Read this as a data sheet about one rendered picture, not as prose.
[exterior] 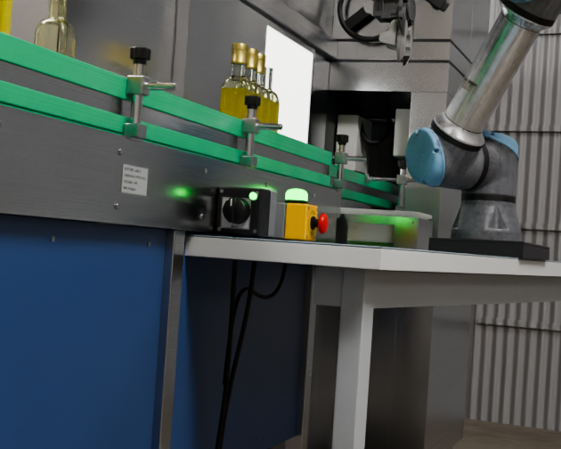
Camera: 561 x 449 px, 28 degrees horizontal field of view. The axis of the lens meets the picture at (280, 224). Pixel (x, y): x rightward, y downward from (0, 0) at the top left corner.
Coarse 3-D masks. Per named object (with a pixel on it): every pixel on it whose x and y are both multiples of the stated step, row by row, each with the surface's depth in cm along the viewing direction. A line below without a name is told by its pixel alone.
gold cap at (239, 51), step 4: (232, 44) 236; (236, 44) 235; (240, 44) 235; (244, 44) 235; (232, 48) 236; (236, 48) 235; (240, 48) 235; (244, 48) 235; (232, 52) 235; (236, 52) 235; (240, 52) 235; (244, 52) 235; (232, 56) 235; (236, 56) 235; (240, 56) 235; (244, 56) 235; (232, 60) 235; (236, 60) 235; (240, 60) 235; (244, 60) 235
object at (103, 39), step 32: (32, 0) 198; (96, 0) 207; (128, 0) 219; (160, 0) 233; (256, 0) 280; (288, 0) 309; (320, 0) 336; (32, 32) 198; (96, 32) 208; (128, 32) 220; (160, 32) 234; (320, 32) 331; (96, 64) 209; (128, 64) 221; (160, 64) 235; (320, 64) 340; (320, 96) 342; (320, 128) 344
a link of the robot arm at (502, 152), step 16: (496, 144) 235; (512, 144) 236; (496, 160) 234; (512, 160) 236; (480, 176) 232; (496, 176) 234; (512, 176) 236; (464, 192) 239; (480, 192) 235; (496, 192) 235; (512, 192) 237
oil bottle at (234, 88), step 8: (224, 80) 235; (232, 80) 234; (240, 80) 233; (248, 80) 236; (224, 88) 234; (232, 88) 234; (240, 88) 233; (248, 88) 235; (224, 96) 234; (232, 96) 234; (240, 96) 233; (224, 104) 234; (232, 104) 233; (240, 104) 233; (224, 112) 234; (232, 112) 233; (240, 112) 233
